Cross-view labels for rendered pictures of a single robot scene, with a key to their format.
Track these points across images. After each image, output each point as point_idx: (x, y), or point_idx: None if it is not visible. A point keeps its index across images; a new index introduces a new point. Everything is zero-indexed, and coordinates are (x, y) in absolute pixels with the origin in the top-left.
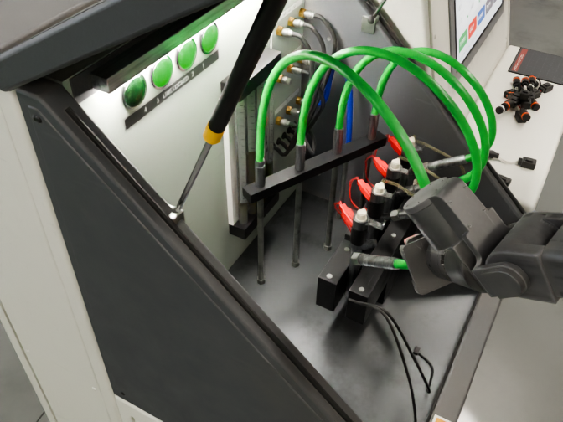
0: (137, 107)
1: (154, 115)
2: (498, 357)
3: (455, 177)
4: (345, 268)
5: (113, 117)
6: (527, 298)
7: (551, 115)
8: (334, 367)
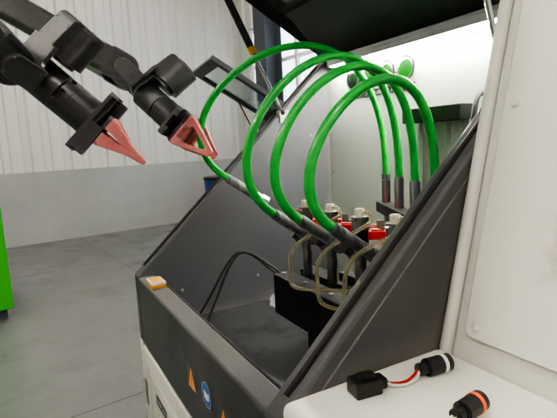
0: None
1: (363, 103)
2: None
3: (174, 54)
4: (312, 273)
5: (343, 89)
6: (117, 87)
7: None
8: (272, 332)
